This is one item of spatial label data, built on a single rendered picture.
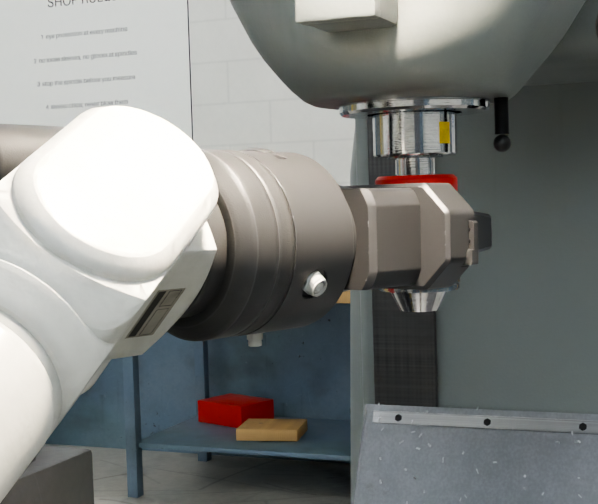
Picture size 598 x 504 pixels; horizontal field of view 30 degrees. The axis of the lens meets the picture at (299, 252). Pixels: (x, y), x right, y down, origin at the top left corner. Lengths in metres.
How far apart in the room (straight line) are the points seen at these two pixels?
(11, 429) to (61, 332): 0.04
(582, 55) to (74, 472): 0.43
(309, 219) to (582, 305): 0.53
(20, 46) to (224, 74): 1.18
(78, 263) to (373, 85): 0.24
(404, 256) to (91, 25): 5.23
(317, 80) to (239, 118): 4.74
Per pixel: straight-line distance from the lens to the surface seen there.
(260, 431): 4.70
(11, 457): 0.36
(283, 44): 0.58
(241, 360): 5.37
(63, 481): 0.77
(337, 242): 0.52
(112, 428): 5.78
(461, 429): 1.02
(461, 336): 1.02
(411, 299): 0.63
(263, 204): 0.49
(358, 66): 0.56
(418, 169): 0.63
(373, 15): 0.52
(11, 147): 0.48
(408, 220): 0.56
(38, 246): 0.38
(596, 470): 1.00
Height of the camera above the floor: 1.26
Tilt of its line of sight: 3 degrees down
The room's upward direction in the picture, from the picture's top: 2 degrees counter-clockwise
